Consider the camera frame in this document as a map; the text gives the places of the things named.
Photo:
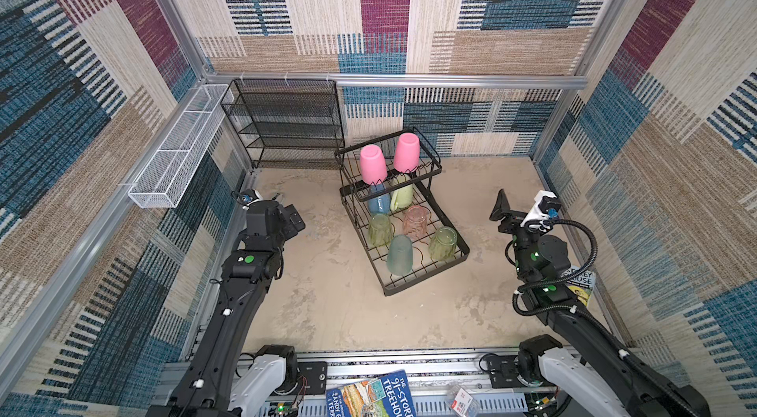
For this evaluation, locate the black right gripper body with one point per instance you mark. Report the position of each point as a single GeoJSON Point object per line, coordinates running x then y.
{"type": "Point", "coordinates": [512, 223]}

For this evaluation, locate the green glass cup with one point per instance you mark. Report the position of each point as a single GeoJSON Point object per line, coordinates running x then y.
{"type": "Point", "coordinates": [381, 230]}
{"type": "Point", "coordinates": [443, 244]}

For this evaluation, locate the pink translucent glass cup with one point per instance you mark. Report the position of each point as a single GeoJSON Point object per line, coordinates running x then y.
{"type": "Point", "coordinates": [416, 221]}

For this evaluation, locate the light green ceramic mug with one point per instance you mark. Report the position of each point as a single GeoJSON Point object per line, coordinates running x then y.
{"type": "Point", "coordinates": [402, 198]}

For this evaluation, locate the pink plastic cup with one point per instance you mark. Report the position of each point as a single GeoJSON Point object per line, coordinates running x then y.
{"type": "Point", "coordinates": [373, 165]}
{"type": "Point", "coordinates": [407, 153]}

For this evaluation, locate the teal cup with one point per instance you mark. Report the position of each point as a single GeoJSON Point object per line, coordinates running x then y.
{"type": "Point", "coordinates": [400, 256]}

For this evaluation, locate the white blue-handled mug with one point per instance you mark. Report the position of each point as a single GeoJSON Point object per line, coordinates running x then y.
{"type": "Point", "coordinates": [380, 204]}

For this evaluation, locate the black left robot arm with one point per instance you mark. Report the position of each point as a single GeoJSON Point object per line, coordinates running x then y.
{"type": "Point", "coordinates": [209, 386]}

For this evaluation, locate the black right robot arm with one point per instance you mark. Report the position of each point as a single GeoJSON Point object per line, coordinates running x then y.
{"type": "Point", "coordinates": [581, 356]}

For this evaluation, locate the black two-tier dish rack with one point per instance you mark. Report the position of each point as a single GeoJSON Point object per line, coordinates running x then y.
{"type": "Point", "coordinates": [355, 194]}

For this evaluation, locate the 143-storey treehouse book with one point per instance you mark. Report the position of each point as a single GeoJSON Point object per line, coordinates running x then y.
{"type": "Point", "coordinates": [583, 285]}

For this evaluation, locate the small clear plastic box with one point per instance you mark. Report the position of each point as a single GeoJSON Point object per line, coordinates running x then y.
{"type": "Point", "coordinates": [461, 402]}

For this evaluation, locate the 91-storey treehouse book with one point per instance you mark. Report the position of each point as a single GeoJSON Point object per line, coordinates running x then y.
{"type": "Point", "coordinates": [385, 396]}

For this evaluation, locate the black mesh shelf unit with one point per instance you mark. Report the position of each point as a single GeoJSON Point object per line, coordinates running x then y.
{"type": "Point", "coordinates": [286, 123]}

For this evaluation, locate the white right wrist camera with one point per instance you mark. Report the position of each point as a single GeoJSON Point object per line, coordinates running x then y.
{"type": "Point", "coordinates": [545, 209]}

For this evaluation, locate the white wire mesh basket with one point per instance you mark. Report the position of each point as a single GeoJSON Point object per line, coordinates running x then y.
{"type": "Point", "coordinates": [165, 179]}

